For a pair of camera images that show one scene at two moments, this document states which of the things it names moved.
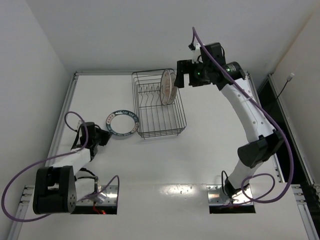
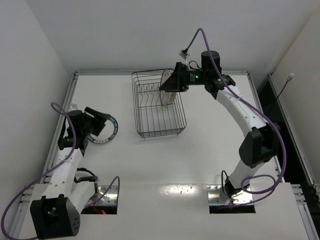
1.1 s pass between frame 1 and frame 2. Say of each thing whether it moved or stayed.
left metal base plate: stayed
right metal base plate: stayed
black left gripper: moved
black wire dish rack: stayed
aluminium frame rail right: stayed
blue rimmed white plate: moved
